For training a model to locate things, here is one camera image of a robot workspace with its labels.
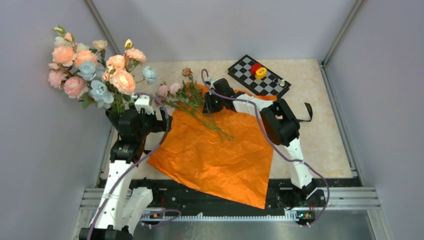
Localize orange paper flower bouquet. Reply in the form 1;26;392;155
156;67;234;141

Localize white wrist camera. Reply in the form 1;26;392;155
205;77;217;88
131;93;155;115

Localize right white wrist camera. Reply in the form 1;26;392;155
205;77;217;88

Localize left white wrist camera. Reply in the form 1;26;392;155
131;93;155;115

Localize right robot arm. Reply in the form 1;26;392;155
203;78;318;206

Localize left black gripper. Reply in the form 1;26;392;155
132;104;172;141

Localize red round toy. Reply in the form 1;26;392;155
249;63;262;75

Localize orange wrapping paper sheet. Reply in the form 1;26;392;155
147;82;278;210

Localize yellow ring toy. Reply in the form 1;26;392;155
254;67;268;80

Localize blue flower stem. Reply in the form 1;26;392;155
78;62;156;111

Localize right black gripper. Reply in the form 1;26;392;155
202;91;225;115

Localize black white chessboard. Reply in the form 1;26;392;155
227;54;292;98

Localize peach flower stem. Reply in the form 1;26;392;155
51;29;108;68
106;39;147;72
102;68;136;116

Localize black cylindrical vase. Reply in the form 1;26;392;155
105;110;119;130

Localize pink and white flower stems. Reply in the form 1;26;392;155
47;25;86;101

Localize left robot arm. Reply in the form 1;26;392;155
77;107;173;240

